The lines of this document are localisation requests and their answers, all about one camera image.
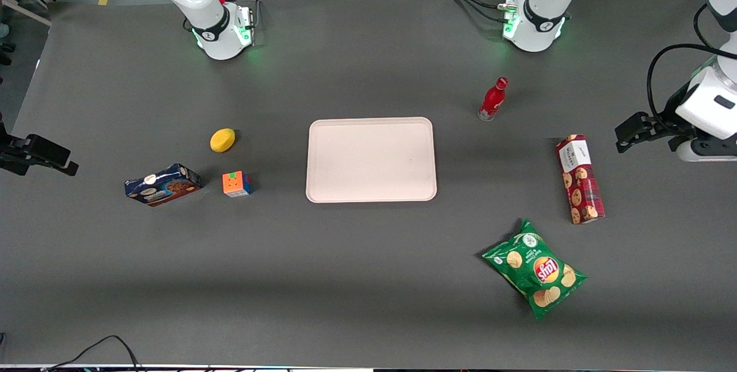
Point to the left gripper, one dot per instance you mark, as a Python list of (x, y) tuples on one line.
[(658, 126)]

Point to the red cookie box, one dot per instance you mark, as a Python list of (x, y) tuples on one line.
[(580, 179)]

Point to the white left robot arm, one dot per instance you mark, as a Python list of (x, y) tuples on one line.
[(541, 9)]

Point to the beige plastic tray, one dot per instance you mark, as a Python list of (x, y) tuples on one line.
[(371, 159)]

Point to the blue cookie box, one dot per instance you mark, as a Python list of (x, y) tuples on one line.
[(163, 186)]

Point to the red drink bottle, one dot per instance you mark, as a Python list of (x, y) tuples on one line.
[(493, 100)]

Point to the green chips bag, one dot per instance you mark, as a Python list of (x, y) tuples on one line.
[(532, 271)]

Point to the orange puzzle cube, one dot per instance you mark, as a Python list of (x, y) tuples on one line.
[(236, 183)]

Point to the yellow lemon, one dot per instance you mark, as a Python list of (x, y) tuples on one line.
[(222, 140)]

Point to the black device on stand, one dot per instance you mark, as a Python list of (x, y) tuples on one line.
[(40, 153)]

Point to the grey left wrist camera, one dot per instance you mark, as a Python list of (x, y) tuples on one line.
[(708, 151)]

